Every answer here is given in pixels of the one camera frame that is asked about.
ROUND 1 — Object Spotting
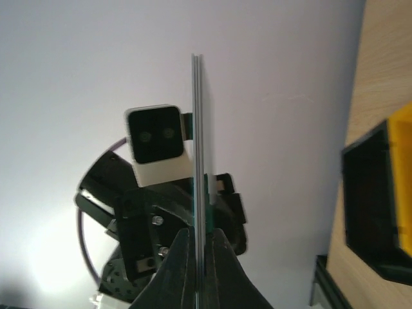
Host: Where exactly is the black bin with teal cards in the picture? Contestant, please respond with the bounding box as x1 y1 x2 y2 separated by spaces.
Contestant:
341 121 411 285

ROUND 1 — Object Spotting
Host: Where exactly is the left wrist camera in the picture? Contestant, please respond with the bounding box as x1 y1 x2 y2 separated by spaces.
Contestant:
124 104 192 187

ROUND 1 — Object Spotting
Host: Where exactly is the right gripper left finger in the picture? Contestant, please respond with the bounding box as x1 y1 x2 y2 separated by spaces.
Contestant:
129 227 196 309

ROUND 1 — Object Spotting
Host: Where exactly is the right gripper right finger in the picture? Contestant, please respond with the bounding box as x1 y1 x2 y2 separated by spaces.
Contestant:
204 229 272 309

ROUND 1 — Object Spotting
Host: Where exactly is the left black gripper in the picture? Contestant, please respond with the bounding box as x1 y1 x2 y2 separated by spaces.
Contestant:
73 151 249 305

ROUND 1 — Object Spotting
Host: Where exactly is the teal card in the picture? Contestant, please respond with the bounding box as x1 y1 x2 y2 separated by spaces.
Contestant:
191 54 216 308

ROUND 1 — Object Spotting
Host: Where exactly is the yellow plastic bin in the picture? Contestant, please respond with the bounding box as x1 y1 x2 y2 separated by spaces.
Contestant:
387 103 411 256

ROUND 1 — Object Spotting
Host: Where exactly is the black aluminium frame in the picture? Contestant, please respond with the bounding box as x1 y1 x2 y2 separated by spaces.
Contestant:
308 255 352 309

